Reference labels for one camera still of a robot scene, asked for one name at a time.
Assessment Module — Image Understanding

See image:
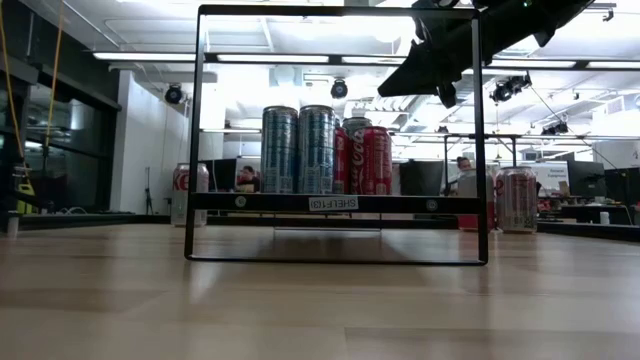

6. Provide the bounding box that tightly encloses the white can with red base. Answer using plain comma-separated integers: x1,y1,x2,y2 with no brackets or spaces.
456,168,496,232

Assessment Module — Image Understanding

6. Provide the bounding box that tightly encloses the round black ceiling spotlight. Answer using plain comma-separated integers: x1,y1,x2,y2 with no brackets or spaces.
163,83,184,105
329,78,350,100

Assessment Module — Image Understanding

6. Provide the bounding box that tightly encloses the blue silver energy drink can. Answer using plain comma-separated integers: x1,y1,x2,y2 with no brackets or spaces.
298,103,336,195
260,105,300,195

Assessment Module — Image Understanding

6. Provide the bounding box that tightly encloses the silver Diet Coke can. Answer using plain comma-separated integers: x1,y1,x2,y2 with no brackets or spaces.
494,166,539,234
171,162,210,227

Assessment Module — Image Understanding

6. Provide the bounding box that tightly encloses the black computer monitor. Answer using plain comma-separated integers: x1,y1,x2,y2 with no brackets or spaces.
215,158,239,192
567,159,606,199
603,167,640,206

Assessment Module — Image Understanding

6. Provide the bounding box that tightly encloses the red Coca-Cola can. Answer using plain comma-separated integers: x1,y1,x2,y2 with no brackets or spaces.
333,126,352,195
348,125,394,196

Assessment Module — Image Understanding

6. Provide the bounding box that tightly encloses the black aluminium rig frame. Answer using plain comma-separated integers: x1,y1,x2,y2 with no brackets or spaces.
17,212,640,245

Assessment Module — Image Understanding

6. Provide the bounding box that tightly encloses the person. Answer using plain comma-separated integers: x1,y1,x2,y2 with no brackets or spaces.
452,155,474,196
234,164,261,194

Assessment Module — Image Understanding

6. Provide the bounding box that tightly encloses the black track light cluster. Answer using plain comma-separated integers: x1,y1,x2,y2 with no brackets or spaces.
540,121,570,137
492,73,534,104

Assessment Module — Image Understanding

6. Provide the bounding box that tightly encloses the thin black stand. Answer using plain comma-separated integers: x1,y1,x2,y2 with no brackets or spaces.
143,167,154,215

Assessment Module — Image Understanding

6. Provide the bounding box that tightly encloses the black fabric panel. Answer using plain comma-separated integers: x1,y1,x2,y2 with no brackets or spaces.
399,159,446,196

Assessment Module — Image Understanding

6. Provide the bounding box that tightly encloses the ceiling light strip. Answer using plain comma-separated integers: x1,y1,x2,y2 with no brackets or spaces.
84,49,640,72

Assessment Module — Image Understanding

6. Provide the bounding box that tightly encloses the orange extension cable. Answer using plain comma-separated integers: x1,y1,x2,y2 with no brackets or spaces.
0,0,66,166

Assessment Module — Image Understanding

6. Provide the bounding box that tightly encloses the wooden shelf with black frame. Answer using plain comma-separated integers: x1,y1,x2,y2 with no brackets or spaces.
183,3,490,266

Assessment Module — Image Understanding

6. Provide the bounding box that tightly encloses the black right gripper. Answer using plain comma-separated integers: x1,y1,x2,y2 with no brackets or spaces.
377,0,506,109

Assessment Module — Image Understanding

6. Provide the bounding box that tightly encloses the white shelf label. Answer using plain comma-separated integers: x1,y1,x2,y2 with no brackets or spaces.
308,195,360,212

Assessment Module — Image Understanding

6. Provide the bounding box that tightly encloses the yellow green device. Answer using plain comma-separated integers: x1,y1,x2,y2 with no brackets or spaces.
16,179,37,215

